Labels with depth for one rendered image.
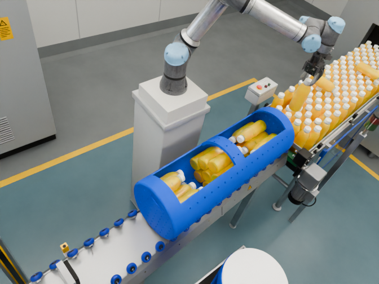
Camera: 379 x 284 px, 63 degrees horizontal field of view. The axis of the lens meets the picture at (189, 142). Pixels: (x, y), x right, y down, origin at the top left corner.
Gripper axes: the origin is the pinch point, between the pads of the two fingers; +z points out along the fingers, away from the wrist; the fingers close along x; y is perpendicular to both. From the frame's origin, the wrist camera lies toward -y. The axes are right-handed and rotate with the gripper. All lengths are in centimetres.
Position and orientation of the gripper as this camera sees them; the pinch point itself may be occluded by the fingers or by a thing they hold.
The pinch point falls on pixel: (308, 81)
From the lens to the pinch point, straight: 179.1
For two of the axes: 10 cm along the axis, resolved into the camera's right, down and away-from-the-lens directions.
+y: -7.2, 4.8, -5.0
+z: -1.1, 6.4, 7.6
